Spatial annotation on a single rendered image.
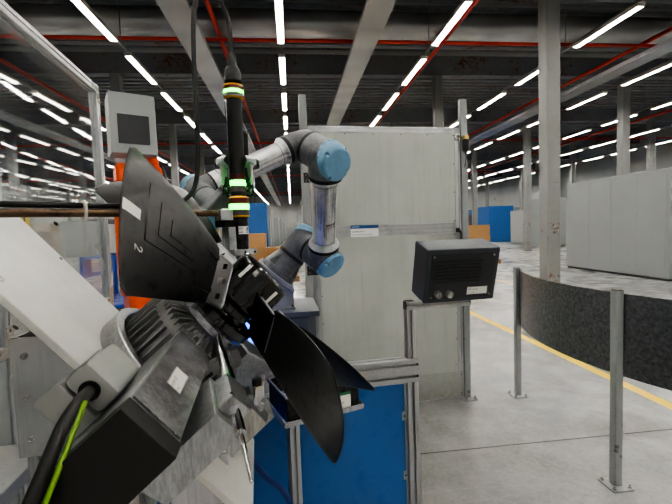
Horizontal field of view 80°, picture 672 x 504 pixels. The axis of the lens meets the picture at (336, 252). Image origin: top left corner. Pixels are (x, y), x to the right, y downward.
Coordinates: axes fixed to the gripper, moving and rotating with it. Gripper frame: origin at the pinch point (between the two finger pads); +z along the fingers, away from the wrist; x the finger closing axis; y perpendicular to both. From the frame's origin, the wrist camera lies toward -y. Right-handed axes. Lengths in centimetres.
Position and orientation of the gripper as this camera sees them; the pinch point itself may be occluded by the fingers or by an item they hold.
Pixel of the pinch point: (235, 157)
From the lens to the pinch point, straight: 90.1
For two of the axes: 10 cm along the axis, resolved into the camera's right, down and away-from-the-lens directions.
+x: -9.8, 0.4, -1.9
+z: 1.9, 0.5, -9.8
